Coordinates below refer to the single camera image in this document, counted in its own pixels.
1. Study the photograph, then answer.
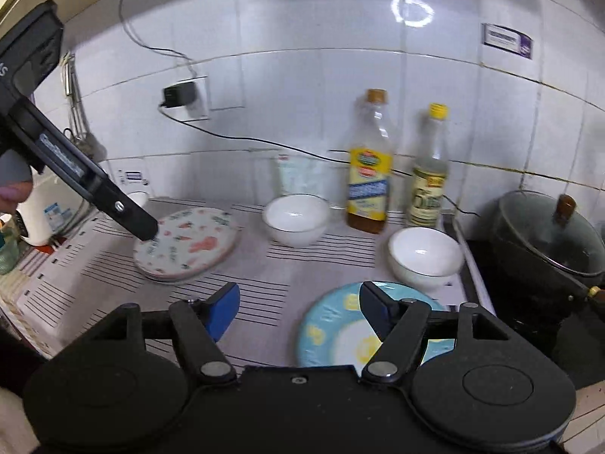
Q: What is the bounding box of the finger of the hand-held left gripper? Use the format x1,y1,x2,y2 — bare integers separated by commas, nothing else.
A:
92,175,160,242

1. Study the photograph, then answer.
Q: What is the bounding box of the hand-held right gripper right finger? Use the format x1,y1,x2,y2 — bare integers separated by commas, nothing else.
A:
359,281,513,384

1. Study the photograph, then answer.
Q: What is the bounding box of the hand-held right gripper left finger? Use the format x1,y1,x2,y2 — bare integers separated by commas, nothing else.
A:
87,281,242,386

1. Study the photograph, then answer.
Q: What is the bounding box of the blue and yellow plate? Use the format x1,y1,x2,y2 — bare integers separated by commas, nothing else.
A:
296,281,450,368

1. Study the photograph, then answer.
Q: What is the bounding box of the pink patterned plate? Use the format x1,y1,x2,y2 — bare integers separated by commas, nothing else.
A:
132,207,239,285

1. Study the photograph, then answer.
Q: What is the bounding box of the white ribbed bowl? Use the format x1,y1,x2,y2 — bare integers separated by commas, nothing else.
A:
388,226,465,290
262,194,332,248

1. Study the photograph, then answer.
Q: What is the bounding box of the person's left hand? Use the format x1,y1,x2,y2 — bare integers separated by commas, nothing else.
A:
0,183,33,213

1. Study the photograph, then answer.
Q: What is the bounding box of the hanging metal utensil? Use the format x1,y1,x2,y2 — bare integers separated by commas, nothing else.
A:
60,52,107,164

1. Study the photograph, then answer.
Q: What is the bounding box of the white plastic jug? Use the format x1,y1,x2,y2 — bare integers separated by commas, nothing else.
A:
14,170,90,247

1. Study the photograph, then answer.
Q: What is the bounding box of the black plug-in charger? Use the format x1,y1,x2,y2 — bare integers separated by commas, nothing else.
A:
160,82,198,109

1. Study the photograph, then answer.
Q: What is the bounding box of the cooking wine bottle yellow label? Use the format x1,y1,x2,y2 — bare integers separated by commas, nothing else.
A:
346,88,395,235

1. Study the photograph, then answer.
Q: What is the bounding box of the clear vinegar bottle yellow cap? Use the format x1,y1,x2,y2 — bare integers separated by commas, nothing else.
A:
405,103,450,229

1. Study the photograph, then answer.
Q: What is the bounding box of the clear plastic bag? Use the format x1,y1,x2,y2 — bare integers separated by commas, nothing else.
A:
275,150,318,197

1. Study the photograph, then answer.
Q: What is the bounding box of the dark pot with glass lid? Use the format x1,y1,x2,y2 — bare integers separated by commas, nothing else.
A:
489,189,605,315

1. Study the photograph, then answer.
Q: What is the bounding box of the black power cable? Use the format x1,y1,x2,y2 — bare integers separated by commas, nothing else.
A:
118,0,195,79

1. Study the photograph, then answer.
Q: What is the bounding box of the white wall socket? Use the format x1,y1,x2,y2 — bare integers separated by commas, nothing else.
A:
177,75,211,121

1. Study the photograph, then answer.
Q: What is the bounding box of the black charger cable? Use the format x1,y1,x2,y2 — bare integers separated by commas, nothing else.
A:
158,101,479,217

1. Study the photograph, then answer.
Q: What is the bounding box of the purple and white wall sticker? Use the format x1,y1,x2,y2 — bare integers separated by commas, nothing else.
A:
482,23,535,60

